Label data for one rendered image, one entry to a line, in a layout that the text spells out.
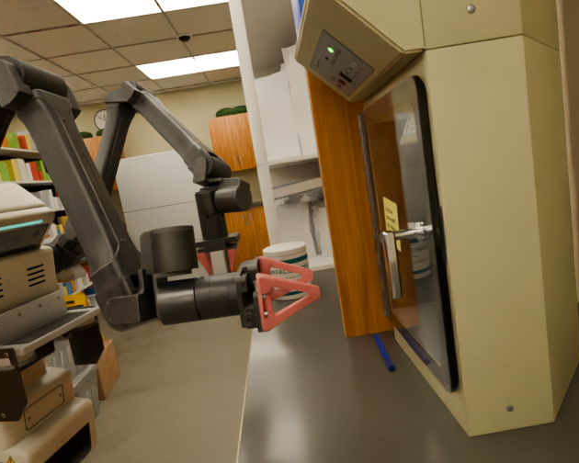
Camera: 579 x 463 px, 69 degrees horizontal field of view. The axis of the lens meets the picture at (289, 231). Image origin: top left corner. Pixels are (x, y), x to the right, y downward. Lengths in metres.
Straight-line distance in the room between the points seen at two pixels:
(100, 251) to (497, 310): 0.52
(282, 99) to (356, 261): 1.14
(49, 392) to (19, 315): 0.22
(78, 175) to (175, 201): 4.86
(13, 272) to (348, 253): 0.77
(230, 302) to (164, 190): 5.01
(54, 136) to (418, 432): 0.65
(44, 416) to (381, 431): 0.87
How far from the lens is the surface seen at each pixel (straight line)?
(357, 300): 0.91
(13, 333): 1.14
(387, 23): 0.52
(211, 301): 0.55
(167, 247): 0.55
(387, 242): 0.55
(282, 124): 1.89
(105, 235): 0.63
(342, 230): 0.87
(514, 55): 0.57
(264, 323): 0.51
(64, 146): 0.69
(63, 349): 2.75
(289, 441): 0.65
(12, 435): 1.21
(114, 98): 1.29
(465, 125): 0.53
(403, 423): 0.65
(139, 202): 5.62
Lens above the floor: 1.30
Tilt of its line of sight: 8 degrees down
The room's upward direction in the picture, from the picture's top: 9 degrees counter-clockwise
